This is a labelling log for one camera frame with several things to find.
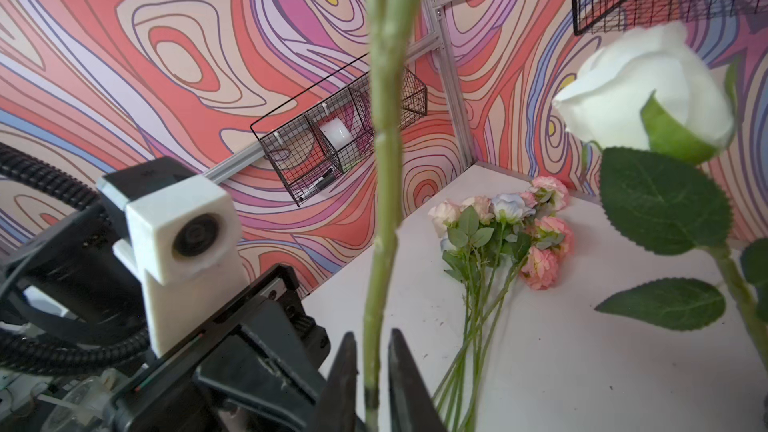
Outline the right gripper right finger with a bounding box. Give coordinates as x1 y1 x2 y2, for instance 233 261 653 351
388 328 446 432

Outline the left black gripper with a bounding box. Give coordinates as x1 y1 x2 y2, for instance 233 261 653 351
104 264 330 431

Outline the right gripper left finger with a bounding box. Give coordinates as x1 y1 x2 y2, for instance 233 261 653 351
308 332 358 432

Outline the white rose stem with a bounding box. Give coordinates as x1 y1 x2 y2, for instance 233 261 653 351
553 22 767 358

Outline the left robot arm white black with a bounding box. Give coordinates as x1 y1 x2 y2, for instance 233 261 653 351
1 145 330 431

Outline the pale pink flower bunch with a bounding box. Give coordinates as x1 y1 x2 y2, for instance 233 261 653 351
429 176 573 431

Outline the black marker pen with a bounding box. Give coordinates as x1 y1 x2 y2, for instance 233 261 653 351
297 167 336 202

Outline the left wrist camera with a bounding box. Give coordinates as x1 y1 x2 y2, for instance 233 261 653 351
97 157 251 357

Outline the left black wire basket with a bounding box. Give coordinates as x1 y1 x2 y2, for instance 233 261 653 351
250 52 429 208

